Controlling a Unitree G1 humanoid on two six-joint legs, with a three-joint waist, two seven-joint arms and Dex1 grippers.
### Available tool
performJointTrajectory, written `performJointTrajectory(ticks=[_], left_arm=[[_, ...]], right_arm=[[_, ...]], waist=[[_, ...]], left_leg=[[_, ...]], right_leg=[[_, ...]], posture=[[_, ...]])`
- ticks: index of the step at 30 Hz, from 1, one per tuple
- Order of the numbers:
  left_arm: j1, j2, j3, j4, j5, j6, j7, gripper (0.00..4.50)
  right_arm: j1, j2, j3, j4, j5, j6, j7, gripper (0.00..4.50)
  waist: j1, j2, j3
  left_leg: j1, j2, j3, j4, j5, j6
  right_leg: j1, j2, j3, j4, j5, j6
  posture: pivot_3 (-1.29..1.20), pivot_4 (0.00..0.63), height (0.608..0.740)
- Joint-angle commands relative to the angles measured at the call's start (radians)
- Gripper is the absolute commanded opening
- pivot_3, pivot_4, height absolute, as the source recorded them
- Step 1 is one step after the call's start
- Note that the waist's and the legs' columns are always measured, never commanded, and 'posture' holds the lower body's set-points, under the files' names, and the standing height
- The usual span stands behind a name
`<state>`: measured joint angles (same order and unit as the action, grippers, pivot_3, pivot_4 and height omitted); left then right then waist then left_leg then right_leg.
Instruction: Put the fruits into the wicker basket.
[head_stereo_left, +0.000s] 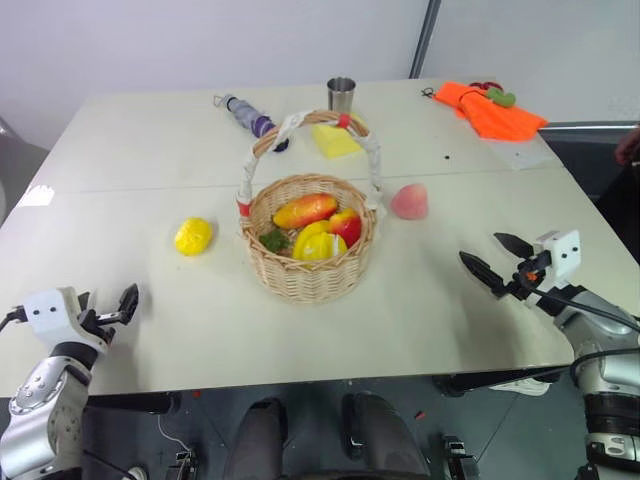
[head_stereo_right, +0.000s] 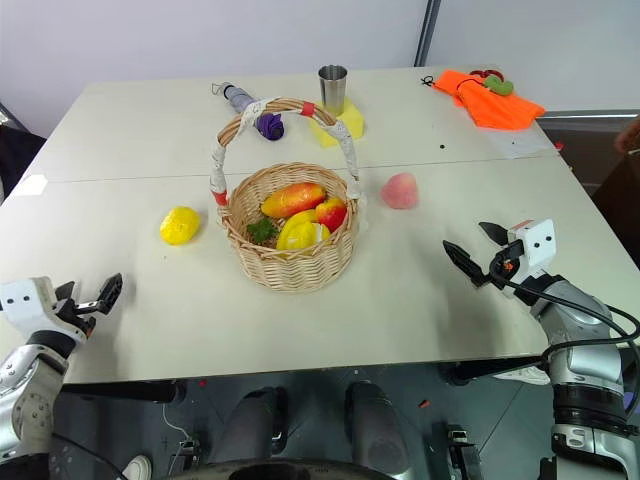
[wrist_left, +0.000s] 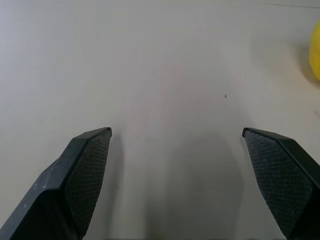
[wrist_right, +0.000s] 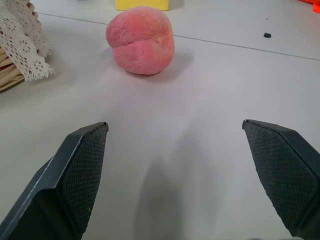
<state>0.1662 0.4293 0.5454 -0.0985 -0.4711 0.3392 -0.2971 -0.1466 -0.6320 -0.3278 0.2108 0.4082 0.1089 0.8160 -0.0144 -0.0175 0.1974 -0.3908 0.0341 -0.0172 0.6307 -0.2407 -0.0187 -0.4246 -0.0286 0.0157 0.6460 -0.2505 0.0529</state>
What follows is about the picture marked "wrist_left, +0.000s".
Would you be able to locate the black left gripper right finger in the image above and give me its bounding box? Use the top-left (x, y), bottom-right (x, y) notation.
top-left (241, 127), bottom-right (320, 240)

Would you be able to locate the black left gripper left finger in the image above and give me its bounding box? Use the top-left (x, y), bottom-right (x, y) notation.
top-left (0, 127), bottom-right (113, 240)

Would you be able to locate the yellow lemon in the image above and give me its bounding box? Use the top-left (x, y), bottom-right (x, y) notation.
top-left (308, 19), bottom-right (320, 82)

